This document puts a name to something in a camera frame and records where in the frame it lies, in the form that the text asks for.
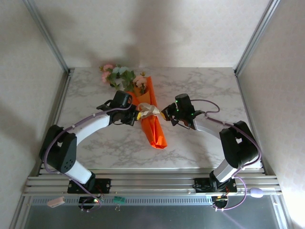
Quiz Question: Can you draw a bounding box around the beige fabric ribbon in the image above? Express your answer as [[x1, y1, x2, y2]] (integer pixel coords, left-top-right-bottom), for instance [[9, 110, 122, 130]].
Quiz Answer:
[[137, 102, 160, 120]]

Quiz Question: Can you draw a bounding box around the orange wrapping paper sheet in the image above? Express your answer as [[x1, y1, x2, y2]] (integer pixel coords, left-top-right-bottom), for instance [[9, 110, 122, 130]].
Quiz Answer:
[[125, 76, 168, 150]]

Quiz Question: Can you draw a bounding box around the peach fake flower stem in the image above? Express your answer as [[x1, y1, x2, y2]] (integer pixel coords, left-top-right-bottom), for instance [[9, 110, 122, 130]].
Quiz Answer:
[[132, 72, 148, 94]]

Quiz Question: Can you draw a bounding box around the pale blue fake flower stem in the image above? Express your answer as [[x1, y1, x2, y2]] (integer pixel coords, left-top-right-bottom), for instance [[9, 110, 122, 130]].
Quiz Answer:
[[112, 66, 136, 93]]

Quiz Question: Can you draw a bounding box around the black controller board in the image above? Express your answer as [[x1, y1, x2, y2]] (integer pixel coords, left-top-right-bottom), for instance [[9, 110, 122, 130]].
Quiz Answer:
[[79, 196, 101, 212], [211, 195, 229, 210]]

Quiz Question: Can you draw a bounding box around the grey metal panel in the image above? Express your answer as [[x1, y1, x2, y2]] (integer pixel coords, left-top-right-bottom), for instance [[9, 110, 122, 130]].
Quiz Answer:
[[10, 204, 290, 229]]

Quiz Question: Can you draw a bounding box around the small pink block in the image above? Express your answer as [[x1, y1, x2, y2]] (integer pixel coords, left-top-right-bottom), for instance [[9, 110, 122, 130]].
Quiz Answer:
[[47, 196, 65, 208]]

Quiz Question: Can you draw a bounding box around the aluminium side rail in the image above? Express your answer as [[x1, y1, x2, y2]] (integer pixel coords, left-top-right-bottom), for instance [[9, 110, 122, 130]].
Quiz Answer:
[[35, 69, 73, 176], [234, 71, 275, 176]]

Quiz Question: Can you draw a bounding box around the aluminium mounting rail frame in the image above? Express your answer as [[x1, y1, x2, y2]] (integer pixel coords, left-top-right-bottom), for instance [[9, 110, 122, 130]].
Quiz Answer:
[[22, 167, 282, 197]]

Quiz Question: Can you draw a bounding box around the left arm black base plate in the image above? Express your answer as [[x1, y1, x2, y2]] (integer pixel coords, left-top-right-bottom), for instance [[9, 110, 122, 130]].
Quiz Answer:
[[67, 178, 112, 194]]

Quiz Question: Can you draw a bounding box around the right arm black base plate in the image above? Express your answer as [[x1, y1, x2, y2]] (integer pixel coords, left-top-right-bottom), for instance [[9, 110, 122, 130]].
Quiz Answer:
[[193, 177, 238, 193]]

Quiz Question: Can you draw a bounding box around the slotted grey cable duct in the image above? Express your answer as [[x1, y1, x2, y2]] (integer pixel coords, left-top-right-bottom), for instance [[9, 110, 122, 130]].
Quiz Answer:
[[30, 195, 213, 206]]

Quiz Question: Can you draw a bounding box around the aluminium upright post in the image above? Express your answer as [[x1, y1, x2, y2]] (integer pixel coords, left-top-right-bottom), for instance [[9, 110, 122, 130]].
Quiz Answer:
[[22, 0, 71, 73], [234, 0, 281, 74]]

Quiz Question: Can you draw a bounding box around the lavender oval cable adapter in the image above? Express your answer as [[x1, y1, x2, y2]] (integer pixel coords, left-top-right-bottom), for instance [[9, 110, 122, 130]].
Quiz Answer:
[[249, 187, 264, 198]]

